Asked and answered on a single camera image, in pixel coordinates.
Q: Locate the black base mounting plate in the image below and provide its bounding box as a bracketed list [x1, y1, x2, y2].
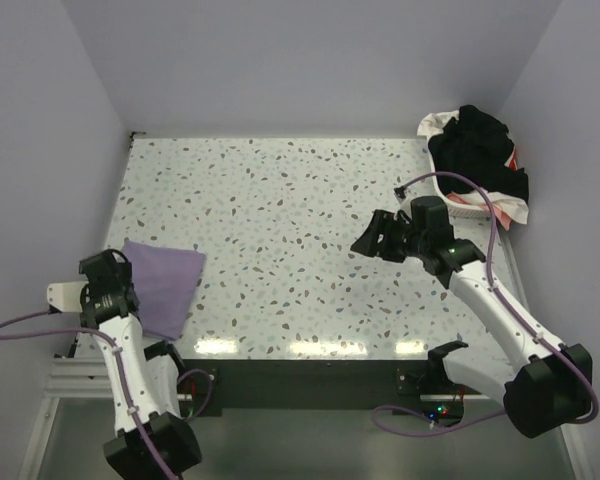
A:
[177, 360, 472, 426]

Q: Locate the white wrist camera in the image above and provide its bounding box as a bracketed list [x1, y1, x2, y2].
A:
[46, 281, 87, 313]
[400, 199, 412, 217]

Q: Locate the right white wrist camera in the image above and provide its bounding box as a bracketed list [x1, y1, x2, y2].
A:
[400, 199, 412, 217]

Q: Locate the purple cable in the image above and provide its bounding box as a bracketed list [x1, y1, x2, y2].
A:
[371, 171, 600, 439]
[0, 309, 216, 480]

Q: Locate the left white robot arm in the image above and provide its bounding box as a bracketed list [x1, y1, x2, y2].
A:
[79, 249, 202, 479]

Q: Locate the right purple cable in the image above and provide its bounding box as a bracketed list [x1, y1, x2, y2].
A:
[371, 171, 600, 439]

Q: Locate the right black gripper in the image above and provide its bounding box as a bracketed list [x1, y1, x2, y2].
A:
[350, 209, 427, 264]

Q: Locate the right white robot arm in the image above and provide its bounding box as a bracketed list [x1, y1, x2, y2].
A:
[351, 196, 599, 438]

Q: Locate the purple t shirt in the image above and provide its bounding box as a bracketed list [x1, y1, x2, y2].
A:
[122, 241, 206, 341]

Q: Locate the aluminium frame rail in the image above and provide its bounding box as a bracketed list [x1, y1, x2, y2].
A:
[44, 358, 113, 400]

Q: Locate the white laundry basket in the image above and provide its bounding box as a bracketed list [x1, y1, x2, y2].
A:
[426, 146, 490, 219]

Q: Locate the white pink t shirt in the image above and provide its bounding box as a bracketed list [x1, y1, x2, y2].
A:
[417, 110, 529, 230]

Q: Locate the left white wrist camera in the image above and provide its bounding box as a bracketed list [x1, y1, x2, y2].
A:
[46, 281, 87, 313]

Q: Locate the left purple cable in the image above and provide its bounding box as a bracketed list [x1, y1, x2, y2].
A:
[0, 309, 216, 480]

